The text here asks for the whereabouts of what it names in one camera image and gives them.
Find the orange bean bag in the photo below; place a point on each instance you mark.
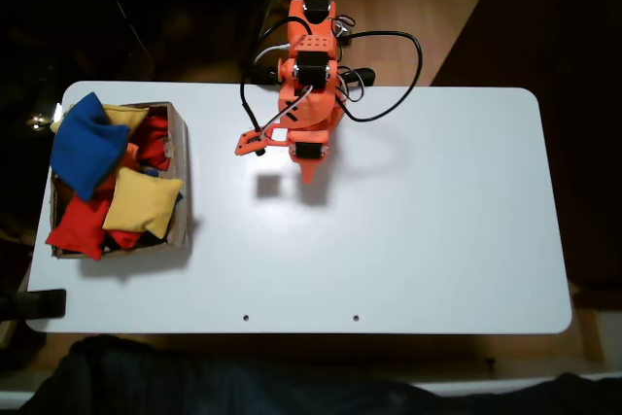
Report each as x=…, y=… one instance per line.
x=130, y=155

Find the cardboard box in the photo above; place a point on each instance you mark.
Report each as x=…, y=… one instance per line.
x=179, y=152

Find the wooden table leg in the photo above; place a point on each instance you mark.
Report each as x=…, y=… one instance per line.
x=589, y=322

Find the orange camera mount plate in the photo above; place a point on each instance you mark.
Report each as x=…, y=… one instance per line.
x=250, y=140

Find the yellow bean bag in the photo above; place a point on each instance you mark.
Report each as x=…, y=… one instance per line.
x=127, y=116
x=143, y=201

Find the black table clamp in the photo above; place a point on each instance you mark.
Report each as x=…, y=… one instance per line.
x=265, y=74
x=365, y=76

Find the person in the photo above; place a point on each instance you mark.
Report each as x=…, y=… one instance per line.
x=218, y=381

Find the red bean bag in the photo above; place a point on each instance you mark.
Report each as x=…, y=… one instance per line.
x=78, y=228
x=153, y=140
x=124, y=238

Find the black stand clamp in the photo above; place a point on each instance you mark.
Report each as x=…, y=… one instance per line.
x=34, y=304

